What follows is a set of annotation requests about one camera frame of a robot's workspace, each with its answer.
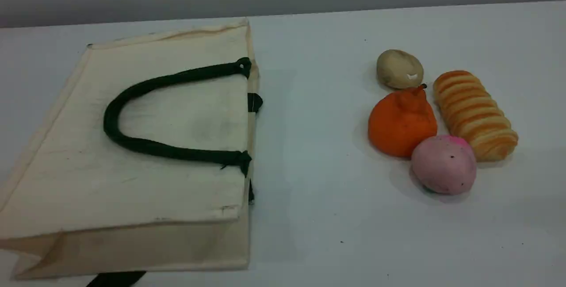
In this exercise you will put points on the orange toy fruit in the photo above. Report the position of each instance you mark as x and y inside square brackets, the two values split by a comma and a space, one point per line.
[400, 128]

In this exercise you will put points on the beige toy potato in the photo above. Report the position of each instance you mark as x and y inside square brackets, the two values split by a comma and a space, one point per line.
[398, 68]

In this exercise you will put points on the pink toy peach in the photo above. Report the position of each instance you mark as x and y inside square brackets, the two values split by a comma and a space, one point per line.
[444, 167]

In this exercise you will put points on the striped toy bread roll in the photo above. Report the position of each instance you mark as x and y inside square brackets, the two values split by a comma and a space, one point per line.
[475, 114]

